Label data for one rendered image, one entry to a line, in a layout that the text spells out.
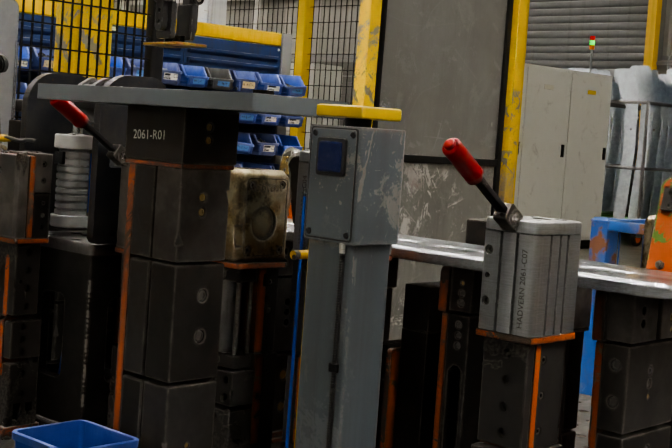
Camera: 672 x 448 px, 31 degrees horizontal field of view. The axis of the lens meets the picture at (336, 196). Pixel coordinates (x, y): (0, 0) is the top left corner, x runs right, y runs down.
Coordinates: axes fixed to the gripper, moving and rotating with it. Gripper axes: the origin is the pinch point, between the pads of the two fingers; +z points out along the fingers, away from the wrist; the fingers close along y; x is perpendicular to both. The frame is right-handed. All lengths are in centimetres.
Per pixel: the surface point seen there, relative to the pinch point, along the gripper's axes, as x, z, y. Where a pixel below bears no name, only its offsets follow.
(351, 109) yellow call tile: -28.1, 8.6, 3.8
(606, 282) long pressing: -36, 24, 33
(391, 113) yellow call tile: -28.5, 8.6, 8.3
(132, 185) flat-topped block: 2.5, 18.6, -2.7
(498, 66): 256, -21, 297
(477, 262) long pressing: -19.7, 24.4, 29.8
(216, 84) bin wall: 253, -2, 157
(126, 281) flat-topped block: 2.5, 29.4, -2.7
